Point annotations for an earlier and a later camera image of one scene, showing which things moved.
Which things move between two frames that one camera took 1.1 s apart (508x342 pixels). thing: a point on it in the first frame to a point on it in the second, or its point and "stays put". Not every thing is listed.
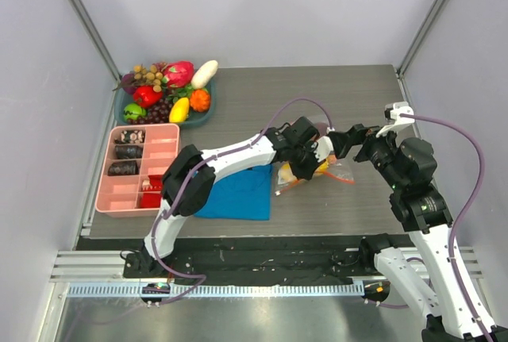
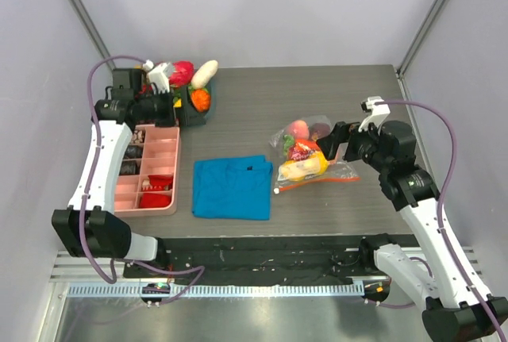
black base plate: (296, 259) stays put
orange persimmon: (199, 100) stays put
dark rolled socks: (127, 167) stays put
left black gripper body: (303, 159) to (159, 108)
